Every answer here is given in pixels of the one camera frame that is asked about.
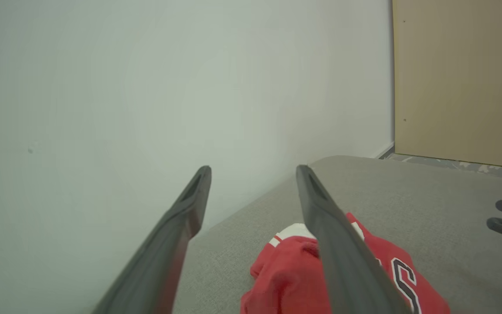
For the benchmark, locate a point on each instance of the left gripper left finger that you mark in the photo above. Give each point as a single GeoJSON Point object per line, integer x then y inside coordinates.
{"type": "Point", "coordinates": [155, 270]}

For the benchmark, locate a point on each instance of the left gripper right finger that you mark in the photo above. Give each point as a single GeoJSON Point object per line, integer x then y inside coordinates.
{"type": "Point", "coordinates": [347, 270]}

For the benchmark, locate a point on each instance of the red Bulls basketball shorts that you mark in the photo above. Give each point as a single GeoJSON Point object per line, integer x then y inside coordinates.
{"type": "Point", "coordinates": [286, 279]}

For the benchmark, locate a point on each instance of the grey fabric sofa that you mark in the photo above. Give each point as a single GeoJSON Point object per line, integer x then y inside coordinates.
{"type": "Point", "coordinates": [442, 209]}

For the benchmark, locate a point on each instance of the beige wooden panel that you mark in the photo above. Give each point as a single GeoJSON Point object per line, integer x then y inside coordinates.
{"type": "Point", "coordinates": [460, 78]}

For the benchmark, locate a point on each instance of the white wall baseboard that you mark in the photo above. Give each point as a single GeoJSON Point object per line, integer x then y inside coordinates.
{"type": "Point", "coordinates": [387, 150]}

